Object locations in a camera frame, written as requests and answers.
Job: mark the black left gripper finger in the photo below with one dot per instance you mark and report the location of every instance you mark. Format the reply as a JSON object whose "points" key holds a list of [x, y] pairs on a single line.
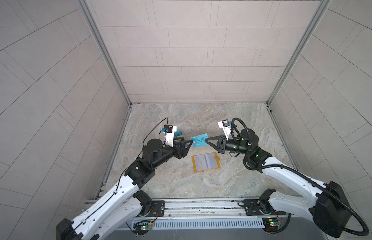
{"points": [[186, 144], [184, 153]]}

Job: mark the green circuit board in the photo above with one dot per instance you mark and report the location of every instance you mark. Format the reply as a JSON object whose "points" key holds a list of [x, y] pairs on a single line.
{"points": [[143, 226], [271, 224]]}

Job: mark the yellow leather card holder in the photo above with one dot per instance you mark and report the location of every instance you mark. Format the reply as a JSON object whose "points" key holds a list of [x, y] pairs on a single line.
{"points": [[206, 162]]}

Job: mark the teal VIP credit card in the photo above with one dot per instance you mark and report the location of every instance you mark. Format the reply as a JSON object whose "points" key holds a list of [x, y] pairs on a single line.
{"points": [[199, 141]]}

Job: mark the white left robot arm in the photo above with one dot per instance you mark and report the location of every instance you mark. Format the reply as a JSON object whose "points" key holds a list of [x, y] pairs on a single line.
{"points": [[125, 200]]}

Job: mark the perforated vent strip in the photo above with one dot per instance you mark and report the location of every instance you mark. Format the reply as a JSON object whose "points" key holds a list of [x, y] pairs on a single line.
{"points": [[207, 224]]}

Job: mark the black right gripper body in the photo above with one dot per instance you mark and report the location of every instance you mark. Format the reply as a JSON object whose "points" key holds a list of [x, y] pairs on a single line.
{"points": [[224, 138]]}

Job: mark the left green circuit board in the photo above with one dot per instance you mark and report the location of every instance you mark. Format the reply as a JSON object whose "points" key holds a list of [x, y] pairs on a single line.
{"points": [[143, 226]]}

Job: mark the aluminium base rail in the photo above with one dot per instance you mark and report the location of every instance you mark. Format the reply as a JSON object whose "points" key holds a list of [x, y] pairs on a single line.
{"points": [[222, 208]]}

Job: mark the left corner metal post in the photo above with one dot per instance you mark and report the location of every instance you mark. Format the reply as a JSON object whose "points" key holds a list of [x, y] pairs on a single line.
{"points": [[83, 6]]}

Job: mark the right green circuit board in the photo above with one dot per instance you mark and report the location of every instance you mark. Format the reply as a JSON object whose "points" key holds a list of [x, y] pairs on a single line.
{"points": [[271, 224]]}

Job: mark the corner metal post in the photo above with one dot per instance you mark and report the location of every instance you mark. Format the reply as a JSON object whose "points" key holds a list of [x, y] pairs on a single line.
{"points": [[83, 6], [318, 15]]}

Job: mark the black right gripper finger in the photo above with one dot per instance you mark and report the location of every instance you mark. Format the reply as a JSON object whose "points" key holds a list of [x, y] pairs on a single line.
{"points": [[216, 138], [218, 146]]}

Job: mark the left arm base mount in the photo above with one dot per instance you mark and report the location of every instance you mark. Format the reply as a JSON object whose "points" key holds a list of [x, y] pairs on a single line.
{"points": [[156, 209]]}

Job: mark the right corner metal post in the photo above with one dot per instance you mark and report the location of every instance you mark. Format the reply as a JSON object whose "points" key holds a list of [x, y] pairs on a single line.
{"points": [[318, 15]]}

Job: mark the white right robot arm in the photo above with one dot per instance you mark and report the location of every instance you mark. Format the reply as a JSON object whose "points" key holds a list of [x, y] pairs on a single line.
{"points": [[324, 204]]}

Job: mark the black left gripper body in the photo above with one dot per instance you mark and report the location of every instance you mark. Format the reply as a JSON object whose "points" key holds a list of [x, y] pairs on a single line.
{"points": [[178, 154]]}

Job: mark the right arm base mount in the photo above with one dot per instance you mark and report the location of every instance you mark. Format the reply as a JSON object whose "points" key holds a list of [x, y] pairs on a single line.
{"points": [[256, 207]]}

